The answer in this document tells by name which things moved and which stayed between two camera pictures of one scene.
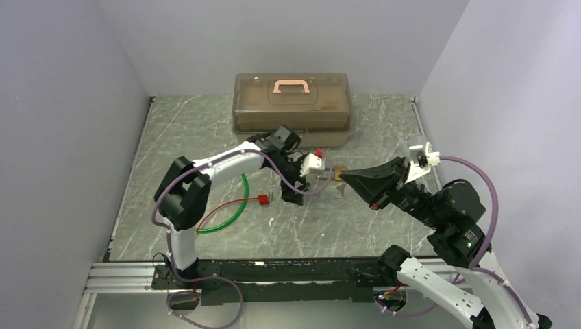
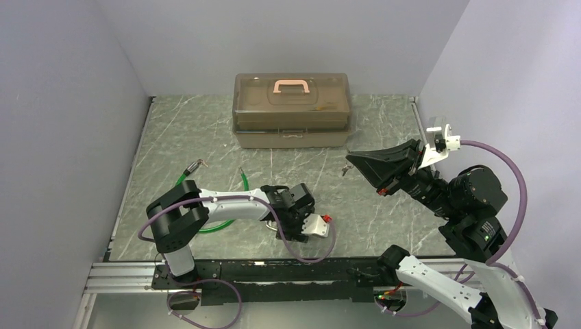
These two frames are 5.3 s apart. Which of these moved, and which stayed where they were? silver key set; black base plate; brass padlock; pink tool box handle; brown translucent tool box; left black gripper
Moved: brass padlock; silver key set; left black gripper
Stayed: black base plate; pink tool box handle; brown translucent tool box
